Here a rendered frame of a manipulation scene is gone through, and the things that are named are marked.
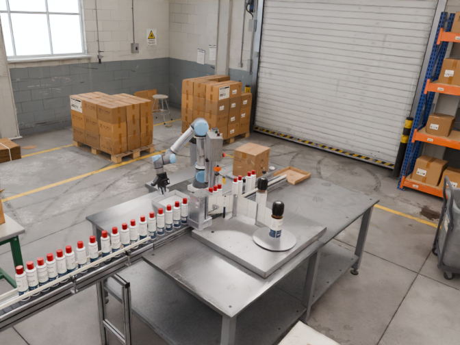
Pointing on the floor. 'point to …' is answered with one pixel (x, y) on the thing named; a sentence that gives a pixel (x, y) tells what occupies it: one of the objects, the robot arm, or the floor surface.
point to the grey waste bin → (193, 153)
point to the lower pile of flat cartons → (9, 150)
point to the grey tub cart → (449, 233)
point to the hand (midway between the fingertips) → (163, 196)
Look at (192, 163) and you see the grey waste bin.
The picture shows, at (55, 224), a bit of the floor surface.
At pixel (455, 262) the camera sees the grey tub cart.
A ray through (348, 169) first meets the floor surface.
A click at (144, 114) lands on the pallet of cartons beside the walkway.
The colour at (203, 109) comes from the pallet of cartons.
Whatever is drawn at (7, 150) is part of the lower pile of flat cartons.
